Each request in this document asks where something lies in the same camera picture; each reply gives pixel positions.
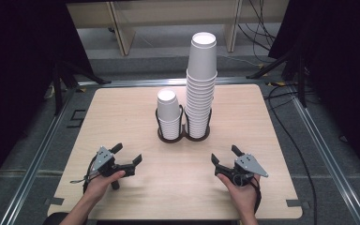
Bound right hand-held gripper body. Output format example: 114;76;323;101
214;153;269;188

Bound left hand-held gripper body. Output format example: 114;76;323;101
89;145;137;191

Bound black wire cup holder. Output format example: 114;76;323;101
154;104;213;144

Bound tall stack of paper cups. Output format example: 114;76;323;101
184;31;218;140

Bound person's left hand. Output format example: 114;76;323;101
83;170;127;204

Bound person's right hand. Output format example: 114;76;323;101
216;172;263;218

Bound black floor tape marks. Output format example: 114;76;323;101
66;109;87;129

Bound short stack of paper cups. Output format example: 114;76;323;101
156;88;183;142

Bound grey tape strip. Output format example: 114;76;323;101
285;199;311;210
44;197;66;206

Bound black metal stand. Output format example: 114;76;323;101
246;46;309;109
52;60;113;116

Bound dark curtain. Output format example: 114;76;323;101
267;0;360;181
0;0;92;190

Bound light wooden bench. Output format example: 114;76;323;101
66;0;291;57

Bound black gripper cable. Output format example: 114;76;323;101
69;156;98;195
248;176;263;216

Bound long black floor cable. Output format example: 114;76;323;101
262;82;319;225

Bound aluminium floor rail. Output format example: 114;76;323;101
0;83;80;225
288;86;360;225
77;77;267;89

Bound bundle of black cables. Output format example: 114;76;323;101
237;0;278;53

